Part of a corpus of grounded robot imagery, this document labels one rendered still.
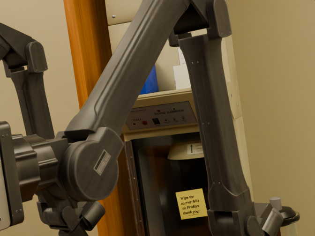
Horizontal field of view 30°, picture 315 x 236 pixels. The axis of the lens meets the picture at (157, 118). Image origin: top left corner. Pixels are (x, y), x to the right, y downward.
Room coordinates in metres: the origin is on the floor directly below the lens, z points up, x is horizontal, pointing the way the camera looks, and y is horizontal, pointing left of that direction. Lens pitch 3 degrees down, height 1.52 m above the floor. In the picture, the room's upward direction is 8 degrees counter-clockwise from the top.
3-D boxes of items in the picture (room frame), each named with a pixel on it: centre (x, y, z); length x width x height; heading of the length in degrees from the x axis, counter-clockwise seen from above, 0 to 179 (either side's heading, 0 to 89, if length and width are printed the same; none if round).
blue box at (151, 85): (1.56, 0.05, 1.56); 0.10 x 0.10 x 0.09; 72
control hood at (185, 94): (1.54, -0.03, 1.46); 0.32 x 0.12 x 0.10; 72
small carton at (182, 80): (1.52, -0.08, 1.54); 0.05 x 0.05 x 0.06; 0
